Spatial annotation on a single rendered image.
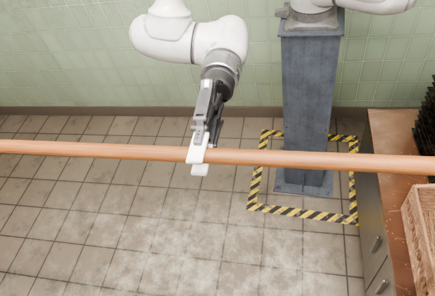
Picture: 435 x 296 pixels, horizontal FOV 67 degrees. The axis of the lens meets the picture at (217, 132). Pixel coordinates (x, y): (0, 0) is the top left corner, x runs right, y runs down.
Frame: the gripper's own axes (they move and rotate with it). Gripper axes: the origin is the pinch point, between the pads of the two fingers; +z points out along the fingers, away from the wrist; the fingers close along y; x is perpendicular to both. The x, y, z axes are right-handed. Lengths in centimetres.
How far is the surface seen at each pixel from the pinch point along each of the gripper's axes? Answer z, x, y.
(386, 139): -54, -51, 62
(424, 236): -9, -51, 47
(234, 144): -94, 24, 120
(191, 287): -4, 32, 120
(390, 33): -119, -60, 58
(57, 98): -117, 161, 102
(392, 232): -16, -48, 62
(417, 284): 0, -51, 59
